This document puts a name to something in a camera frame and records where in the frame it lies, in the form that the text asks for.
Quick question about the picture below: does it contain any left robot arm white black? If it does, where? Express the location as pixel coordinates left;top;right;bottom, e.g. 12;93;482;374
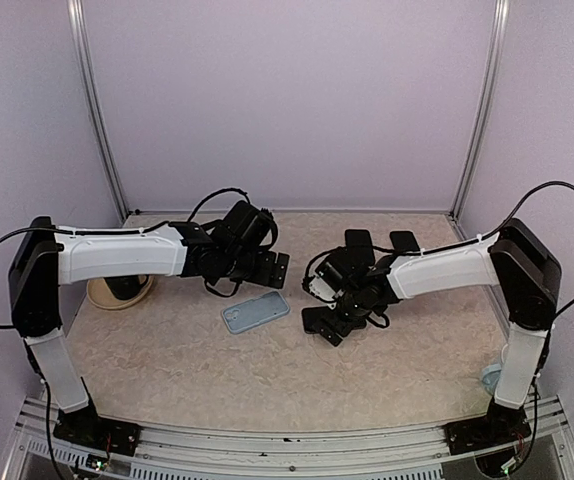
8;201;289;445

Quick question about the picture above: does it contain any beige saucer plate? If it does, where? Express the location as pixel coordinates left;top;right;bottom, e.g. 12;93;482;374
86;275;155;311

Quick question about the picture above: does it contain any black phone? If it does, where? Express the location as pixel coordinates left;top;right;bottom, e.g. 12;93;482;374
301;307;329;334

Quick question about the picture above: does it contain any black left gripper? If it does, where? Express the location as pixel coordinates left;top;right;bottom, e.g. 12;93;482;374
223;249;290;289

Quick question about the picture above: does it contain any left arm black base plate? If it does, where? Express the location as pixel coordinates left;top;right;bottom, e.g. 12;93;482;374
53;416;141;457

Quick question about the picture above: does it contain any right aluminium frame post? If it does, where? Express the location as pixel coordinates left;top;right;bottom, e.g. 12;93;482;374
450;0;510;221

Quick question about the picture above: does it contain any aluminium front rail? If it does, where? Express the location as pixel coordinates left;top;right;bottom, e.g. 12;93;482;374
1;392;574;480

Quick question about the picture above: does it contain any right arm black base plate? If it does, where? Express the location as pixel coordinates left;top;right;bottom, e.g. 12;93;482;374
444;416;532;455

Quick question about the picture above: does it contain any light blue phone case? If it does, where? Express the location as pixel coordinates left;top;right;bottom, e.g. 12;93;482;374
221;291;291;334

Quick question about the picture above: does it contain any black mug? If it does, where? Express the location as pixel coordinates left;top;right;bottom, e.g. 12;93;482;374
104;275;150;301

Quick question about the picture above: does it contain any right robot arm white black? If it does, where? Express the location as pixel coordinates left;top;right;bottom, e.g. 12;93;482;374
301;218;562;444

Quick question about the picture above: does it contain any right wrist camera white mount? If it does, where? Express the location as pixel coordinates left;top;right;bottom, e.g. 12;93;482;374
305;261;342;304

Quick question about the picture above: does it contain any left aluminium frame post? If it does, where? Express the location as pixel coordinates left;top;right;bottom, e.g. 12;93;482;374
67;0;130;222

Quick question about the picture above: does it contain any aluminium frame post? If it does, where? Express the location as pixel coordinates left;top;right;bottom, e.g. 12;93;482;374
67;0;130;222
450;0;510;221

